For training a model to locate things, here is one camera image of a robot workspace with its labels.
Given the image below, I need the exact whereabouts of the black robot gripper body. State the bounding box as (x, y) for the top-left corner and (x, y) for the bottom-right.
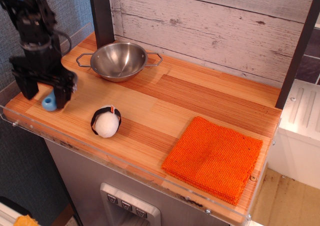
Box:
(9, 39), (77, 87)

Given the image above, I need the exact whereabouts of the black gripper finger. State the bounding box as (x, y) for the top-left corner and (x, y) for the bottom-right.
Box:
(53, 82), (77, 109)
(15, 75), (39, 100)

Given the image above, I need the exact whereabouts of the blue handled grey scoop spoon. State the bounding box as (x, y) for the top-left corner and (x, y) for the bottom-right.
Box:
(41, 90), (57, 112)

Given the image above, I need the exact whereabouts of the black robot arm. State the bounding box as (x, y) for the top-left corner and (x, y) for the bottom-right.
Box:
(0, 0), (77, 109)

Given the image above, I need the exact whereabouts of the clear acrylic table guard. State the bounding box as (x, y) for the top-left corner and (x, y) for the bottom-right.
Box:
(0, 23), (266, 223)

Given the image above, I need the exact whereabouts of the white plush ball black band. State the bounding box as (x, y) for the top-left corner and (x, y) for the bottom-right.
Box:
(90, 105), (122, 138)

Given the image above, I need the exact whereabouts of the silver toy fridge dispenser panel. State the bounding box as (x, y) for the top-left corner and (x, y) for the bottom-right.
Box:
(100, 182), (162, 225)

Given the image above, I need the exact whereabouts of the yellow object bottom left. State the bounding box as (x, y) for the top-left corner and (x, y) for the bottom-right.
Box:
(13, 215), (39, 226)

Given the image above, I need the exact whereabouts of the orange knitted cloth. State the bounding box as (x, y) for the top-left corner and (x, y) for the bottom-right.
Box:
(161, 117), (263, 205)

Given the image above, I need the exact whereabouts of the white cabinet at right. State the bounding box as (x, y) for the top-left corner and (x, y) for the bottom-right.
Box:
(267, 80), (320, 188)

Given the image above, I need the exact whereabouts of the stainless steel bowl with handles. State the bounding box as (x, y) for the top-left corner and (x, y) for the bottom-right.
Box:
(76, 42), (163, 82)

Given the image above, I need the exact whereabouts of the dark right upright post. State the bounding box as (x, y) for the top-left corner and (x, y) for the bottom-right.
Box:
(275, 0), (320, 109)

